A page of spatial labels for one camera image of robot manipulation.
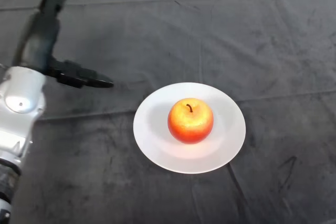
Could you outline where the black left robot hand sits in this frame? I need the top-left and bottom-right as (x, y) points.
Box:
(11, 0), (114, 89)

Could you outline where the red yellow apple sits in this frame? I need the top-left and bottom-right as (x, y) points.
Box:
(167, 98), (215, 145)

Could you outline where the white round plate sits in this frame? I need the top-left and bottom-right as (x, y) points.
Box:
(133, 82), (247, 175)

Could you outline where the black velvet cloth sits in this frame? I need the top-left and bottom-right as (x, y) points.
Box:
(0, 0), (336, 224)

